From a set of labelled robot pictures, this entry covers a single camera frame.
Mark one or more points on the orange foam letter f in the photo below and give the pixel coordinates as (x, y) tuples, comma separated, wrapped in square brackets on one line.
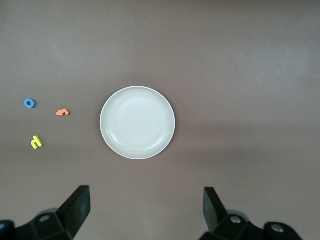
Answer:
[(62, 112)]

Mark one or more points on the beige brown plate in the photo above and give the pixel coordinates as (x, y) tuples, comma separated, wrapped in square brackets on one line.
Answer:
[(137, 122)]

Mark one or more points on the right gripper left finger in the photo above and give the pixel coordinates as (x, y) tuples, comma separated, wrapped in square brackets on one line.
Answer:
[(75, 215)]

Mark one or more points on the yellow foam letter h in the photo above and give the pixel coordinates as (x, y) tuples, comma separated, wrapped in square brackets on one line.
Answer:
[(36, 142)]

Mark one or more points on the blue foam letter o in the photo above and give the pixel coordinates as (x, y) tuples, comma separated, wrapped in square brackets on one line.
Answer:
[(27, 105)]

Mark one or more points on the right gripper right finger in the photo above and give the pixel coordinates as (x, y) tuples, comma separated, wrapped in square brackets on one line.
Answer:
[(215, 217)]

